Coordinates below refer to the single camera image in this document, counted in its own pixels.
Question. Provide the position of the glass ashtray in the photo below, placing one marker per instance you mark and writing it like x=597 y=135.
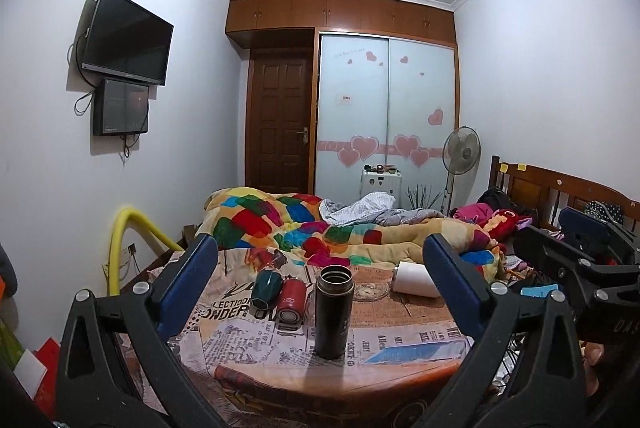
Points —
x=370 y=291

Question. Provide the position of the red plush toy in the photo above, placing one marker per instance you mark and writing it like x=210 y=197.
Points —
x=505 y=220

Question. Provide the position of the dark dried branches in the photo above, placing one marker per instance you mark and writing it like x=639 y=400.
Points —
x=420 y=198

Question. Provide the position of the red paper bag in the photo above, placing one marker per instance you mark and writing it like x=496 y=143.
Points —
x=47 y=368

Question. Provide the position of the wooden bed headboard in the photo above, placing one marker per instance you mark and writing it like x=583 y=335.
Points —
x=555 y=193

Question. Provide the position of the person's right hand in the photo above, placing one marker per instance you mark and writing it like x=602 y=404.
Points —
x=600 y=370

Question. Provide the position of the black backpack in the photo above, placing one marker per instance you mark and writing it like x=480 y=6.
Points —
x=495 y=198

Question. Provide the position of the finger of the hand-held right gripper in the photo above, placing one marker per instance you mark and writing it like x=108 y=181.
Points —
x=547 y=253
x=582 y=222

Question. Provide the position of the red cup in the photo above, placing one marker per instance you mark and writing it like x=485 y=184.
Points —
x=291 y=304

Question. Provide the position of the dark wooden door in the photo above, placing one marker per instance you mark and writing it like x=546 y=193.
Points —
x=277 y=123

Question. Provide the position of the blue paper note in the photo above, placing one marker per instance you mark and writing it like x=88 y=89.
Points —
x=538 y=292

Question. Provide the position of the dark green cup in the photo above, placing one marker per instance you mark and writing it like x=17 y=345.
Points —
x=262 y=290

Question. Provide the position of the white cup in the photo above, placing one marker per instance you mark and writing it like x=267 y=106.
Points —
x=415 y=280

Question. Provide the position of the small black wall monitor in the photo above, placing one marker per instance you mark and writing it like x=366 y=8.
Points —
x=120 y=107

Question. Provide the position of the wall-mounted black television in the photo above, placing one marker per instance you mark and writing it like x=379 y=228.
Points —
x=127 y=37

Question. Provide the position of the standing pedestal fan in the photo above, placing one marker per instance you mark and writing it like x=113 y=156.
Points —
x=461 y=158

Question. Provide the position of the pink clothing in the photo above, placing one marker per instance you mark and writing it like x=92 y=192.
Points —
x=472 y=213

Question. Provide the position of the wooden overhead cabinet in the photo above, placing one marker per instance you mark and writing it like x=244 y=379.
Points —
x=340 y=22

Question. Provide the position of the colourful patchwork quilt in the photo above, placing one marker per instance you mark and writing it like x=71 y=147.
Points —
x=320 y=230

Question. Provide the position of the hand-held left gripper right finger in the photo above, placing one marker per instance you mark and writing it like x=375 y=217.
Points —
x=455 y=290

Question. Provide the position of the newspaper print tablecloth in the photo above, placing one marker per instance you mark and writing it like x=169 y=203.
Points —
x=280 y=338

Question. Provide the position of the tall black thermos cup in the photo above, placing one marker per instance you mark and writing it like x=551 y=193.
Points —
x=333 y=313

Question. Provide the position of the frosted sliding-door wardrobe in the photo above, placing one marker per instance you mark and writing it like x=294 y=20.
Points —
x=385 y=118

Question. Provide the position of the yellow foam tube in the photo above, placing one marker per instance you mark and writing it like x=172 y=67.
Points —
x=131 y=243

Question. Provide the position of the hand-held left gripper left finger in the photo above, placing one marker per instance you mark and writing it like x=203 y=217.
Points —
x=192 y=280

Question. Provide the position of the black polka dot bag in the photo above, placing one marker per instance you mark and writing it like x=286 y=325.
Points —
x=602 y=210

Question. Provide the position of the grey striped cloth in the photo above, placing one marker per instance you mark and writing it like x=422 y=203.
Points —
x=362 y=209

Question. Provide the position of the round wooden table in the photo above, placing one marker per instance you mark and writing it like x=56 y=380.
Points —
x=320 y=385

